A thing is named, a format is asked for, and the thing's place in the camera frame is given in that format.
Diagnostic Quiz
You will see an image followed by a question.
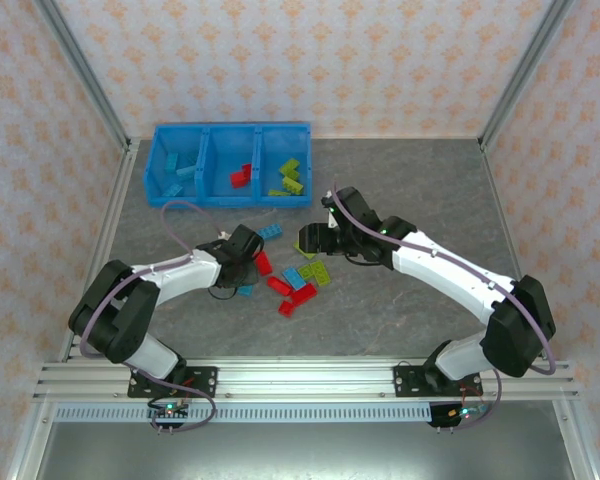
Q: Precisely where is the grey metal lower panel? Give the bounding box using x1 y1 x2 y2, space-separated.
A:
34 422 581 480

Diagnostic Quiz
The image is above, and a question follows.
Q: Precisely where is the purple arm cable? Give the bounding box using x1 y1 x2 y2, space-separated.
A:
329 180 557 432
81 200 226 434

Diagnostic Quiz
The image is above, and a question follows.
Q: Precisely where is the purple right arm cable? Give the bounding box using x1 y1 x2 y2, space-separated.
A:
329 180 557 432

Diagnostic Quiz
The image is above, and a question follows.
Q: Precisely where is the aluminium side rail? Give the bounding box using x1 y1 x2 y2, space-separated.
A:
59 138 142 362
478 138 526 281

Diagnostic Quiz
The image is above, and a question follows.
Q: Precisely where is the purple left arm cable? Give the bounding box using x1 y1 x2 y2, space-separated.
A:
81 200 226 434

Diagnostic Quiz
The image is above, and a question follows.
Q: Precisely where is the blue three-compartment plastic bin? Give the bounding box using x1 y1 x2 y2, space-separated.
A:
143 121 315 210

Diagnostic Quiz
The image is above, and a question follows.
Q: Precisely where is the wide aluminium mounting rail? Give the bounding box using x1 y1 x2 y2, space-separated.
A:
32 356 579 403

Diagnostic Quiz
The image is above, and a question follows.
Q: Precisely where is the aluminium lower frame rail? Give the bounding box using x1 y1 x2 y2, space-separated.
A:
553 399 600 480
4 399 56 480

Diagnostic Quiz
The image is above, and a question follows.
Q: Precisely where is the grey slotted cable duct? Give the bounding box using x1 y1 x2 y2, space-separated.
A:
53 404 435 425

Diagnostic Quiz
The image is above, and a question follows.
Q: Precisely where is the aluminium frame post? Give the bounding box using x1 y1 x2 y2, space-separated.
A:
478 0 576 149
32 0 134 149

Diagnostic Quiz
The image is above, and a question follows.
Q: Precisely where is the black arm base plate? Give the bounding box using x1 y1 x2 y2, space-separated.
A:
393 364 484 400
127 366 219 399

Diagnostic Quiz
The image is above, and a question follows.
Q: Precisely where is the controller board with LEDs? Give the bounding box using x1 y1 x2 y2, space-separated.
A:
147 399 192 432
427 401 487 430

